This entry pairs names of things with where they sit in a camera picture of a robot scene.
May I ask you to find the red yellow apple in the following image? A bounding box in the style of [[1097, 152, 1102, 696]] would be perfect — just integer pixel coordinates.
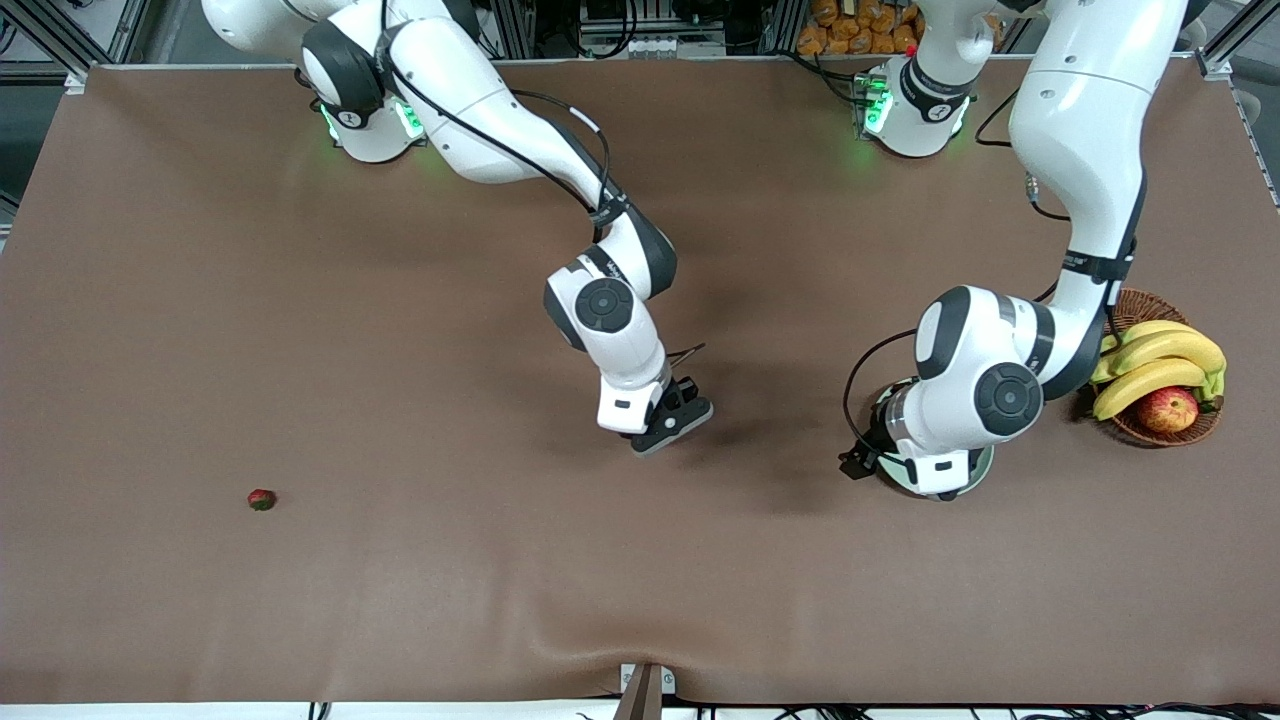
[[1137, 386, 1200, 434]]

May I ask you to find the pale green round plate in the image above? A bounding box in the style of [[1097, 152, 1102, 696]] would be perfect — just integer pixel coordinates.
[[868, 378, 996, 501]]

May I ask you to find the bag of orange pastries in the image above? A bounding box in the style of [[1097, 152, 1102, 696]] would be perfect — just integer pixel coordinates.
[[797, 0, 926, 56]]

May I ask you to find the white connector strip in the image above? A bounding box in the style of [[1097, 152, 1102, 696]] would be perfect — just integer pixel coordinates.
[[625, 38, 727, 57]]

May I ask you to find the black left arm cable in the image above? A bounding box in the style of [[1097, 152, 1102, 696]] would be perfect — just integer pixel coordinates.
[[843, 88, 1121, 461]]

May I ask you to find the metal bracket with post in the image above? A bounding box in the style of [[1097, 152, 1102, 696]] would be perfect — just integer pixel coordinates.
[[612, 663, 677, 720]]

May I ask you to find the aluminium frame post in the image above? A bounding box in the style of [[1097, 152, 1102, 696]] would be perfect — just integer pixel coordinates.
[[760, 0, 809, 56], [488, 0, 537, 59]]

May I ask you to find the large table cover sheet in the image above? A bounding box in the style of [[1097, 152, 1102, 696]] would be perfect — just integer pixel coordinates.
[[0, 55, 1280, 706]]

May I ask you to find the brown wicker basket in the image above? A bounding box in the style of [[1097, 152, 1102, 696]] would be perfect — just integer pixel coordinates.
[[1098, 288, 1224, 448]]

